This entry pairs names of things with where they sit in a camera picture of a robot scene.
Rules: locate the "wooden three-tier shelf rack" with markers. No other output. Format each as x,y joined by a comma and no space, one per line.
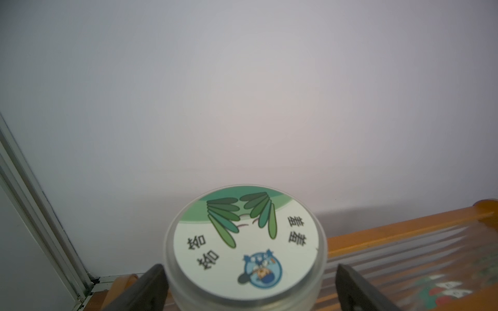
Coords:
419,264

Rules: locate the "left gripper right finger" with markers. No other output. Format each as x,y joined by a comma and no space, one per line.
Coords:
356,293

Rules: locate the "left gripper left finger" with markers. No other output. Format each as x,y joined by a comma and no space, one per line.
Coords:
130,292

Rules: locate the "jar with green leaf lid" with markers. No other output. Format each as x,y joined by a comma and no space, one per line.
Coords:
245,247

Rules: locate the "left aluminium corner post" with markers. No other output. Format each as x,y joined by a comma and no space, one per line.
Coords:
38,215

